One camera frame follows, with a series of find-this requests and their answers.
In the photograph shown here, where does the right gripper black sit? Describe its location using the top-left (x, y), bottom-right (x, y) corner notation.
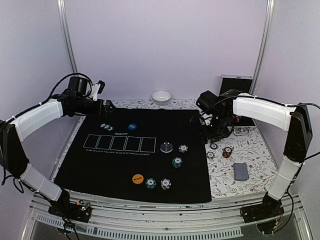
top-left (196, 113), bottom-right (230, 146)

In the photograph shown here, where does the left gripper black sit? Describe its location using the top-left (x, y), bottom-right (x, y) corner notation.
top-left (76, 96), bottom-right (117, 117)

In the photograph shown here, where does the blue fifty chips row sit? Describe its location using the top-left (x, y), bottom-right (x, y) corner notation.
top-left (99, 123), bottom-right (114, 132)

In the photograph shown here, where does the red black chip stack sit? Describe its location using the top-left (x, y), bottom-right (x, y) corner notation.
top-left (222, 147), bottom-right (233, 159)

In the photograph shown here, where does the blue peach chip stack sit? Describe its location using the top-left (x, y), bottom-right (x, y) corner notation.
top-left (206, 151), bottom-right (215, 160)

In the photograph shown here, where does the blue small blind button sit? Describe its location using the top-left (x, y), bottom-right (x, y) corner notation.
top-left (128, 123), bottom-right (137, 131)

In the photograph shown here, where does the blue playing card deck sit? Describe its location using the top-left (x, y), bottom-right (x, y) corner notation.
top-left (233, 163), bottom-right (249, 181)

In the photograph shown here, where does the clear acrylic dealer button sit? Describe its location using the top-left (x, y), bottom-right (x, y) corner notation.
top-left (160, 142), bottom-right (173, 154)

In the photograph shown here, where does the blue peach stack front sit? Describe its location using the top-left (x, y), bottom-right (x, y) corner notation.
top-left (160, 178), bottom-right (172, 190)

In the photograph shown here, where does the orange big blind button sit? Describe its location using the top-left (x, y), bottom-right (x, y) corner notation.
top-left (132, 173), bottom-right (144, 185)

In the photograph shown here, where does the green chip stack front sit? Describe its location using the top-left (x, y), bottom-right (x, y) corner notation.
top-left (145, 178), bottom-right (157, 189)

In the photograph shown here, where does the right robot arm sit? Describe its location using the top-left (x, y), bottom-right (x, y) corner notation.
top-left (191, 89), bottom-right (313, 218)

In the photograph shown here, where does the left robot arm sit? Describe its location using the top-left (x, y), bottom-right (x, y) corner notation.
top-left (0, 72), bottom-right (115, 217)

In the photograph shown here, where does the floral tablecloth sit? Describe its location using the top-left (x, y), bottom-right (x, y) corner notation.
top-left (53, 99), bottom-right (277, 204)

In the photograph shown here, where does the white ceramic bowl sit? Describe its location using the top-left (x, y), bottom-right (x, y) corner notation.
top-left (151, 90), bottom-right (172, 105)

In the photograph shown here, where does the black poker mat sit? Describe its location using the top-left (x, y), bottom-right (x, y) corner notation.
top-left (54, 108), bottom-right (212, 204)

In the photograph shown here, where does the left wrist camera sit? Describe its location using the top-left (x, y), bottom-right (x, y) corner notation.
top-left (90, 80), bottom-right (106, 101)

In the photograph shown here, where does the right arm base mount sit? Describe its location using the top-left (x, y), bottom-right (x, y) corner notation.
top-left (240, 195), bottom-right (285, 235)

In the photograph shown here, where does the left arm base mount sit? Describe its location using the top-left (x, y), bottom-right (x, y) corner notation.
top-left (48, 199), bottom-right (92, 223)

